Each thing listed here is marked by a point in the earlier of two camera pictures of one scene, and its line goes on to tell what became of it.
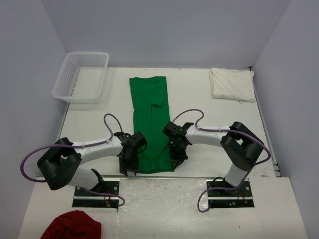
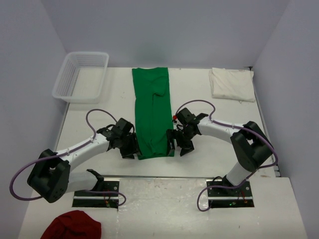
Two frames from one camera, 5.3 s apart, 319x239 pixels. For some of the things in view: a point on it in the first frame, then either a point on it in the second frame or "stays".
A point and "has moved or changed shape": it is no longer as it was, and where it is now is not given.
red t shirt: [75, 224] stays
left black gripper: [133, 166] to [133, 149]
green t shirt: [151, 118] has moved or changed shape
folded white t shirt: [237, 84] stays
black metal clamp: [82, 198] stays
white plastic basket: [81, 76] stays
